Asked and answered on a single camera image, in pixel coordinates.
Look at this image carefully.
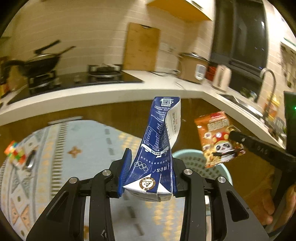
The wooden cutting board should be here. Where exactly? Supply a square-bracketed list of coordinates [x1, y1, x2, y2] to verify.
[122, 23, 161, 71]

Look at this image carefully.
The blue white milk carton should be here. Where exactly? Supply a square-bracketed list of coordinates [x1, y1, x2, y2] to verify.
[123, 96, 181, 202]

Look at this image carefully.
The patterned blue tablecloth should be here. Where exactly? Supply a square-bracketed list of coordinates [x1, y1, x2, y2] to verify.
[1, 120, 184, 240]

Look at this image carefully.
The black wok pan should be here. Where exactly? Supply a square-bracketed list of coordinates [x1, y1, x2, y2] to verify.
[1, 40, 76, 80]

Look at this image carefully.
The black window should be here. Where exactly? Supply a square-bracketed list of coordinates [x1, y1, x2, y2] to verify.
[210, 1, 268, 95]

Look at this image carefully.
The beige rice cooker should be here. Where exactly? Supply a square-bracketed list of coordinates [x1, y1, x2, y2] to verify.
[177, 52, 209, 84]

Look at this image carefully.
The orange panda snack packet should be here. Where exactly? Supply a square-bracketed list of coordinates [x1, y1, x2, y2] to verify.
[194, 111, 245, 168]

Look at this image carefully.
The person's right hand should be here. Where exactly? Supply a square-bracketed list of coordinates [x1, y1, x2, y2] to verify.
[261, 184, 295, 230]

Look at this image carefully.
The light green trash basket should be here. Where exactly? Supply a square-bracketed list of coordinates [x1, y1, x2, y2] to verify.
[173, 149, 233, 185]

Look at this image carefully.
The yellow wall cabinet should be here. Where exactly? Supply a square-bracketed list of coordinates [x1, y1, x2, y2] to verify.
[147, 0, 215, 22]

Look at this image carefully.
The chrome sink faucet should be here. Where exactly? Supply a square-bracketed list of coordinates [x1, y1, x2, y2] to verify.
[258, 67, 276, 122]

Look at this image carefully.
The colourful rubik's cube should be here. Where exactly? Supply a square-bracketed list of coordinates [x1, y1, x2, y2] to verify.
[4, 141, 26, 165]

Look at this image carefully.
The white electric kettle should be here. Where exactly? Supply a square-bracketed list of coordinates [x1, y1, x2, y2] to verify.
[212, 65, 232, 92]

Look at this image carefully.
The black car key fob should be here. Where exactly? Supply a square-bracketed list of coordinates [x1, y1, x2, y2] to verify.
[24, 150, 36, 170]

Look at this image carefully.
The black gas stove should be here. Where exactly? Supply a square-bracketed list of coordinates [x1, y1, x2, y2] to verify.
[8, 64, 143, 104]

